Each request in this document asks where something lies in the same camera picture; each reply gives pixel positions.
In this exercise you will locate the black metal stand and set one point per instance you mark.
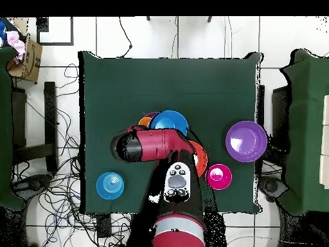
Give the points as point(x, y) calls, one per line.
point(50, 123)

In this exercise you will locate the black chair base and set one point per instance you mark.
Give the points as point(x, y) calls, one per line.
point(272, 186)
point(33, 184)

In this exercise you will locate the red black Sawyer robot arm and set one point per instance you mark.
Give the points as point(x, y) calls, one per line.
point(159, 144)

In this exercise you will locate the black power strip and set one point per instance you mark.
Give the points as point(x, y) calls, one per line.
point(104, 226)

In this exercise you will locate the blue small bowl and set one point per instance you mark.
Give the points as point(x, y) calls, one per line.
point(110, 185)

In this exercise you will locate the cardboard box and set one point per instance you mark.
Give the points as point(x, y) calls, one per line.
point(30, 61)

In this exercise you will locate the green cloth covered table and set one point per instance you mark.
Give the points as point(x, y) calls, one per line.
point(305, 128)
point(5, 128)

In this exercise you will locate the blue large bowl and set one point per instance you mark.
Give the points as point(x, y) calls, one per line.
point(169, 121)

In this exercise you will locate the black square frame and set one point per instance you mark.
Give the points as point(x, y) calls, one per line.
point(55, 44)

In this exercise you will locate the dark green tablecloth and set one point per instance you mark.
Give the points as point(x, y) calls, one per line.
point(167, 85)

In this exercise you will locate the pink-red small bowl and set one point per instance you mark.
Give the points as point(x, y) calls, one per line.
point(218, 181)

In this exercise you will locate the orange stepped cup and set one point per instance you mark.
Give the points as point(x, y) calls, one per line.
point(144, 121)

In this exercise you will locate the pink cloth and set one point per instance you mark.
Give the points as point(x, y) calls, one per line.
point(15, 42)

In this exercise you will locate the black cabinet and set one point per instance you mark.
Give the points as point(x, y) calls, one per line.
point(280, 115)

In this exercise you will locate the orange large bowl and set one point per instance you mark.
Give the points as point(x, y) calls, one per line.
point(201, 157)

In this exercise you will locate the blue item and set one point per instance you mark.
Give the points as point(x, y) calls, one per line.
point(3, 31)

